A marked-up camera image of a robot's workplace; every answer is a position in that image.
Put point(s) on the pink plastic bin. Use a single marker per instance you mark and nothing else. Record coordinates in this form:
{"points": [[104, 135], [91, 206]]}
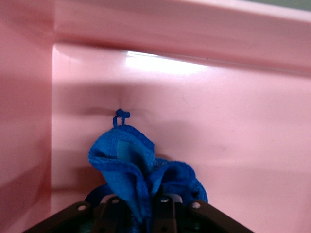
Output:
{"points": [[218, 109]]}

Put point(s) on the blue microfibre cloth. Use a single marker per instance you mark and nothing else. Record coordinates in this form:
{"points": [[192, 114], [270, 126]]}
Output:
{"points": [[131, 170]]}

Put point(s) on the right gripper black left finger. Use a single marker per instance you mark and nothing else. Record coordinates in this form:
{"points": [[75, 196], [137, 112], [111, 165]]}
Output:
{"points": [[113, 216]]}

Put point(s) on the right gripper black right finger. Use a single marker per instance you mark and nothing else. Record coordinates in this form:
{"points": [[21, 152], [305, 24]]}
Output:
{"points": [[165, 216]]}

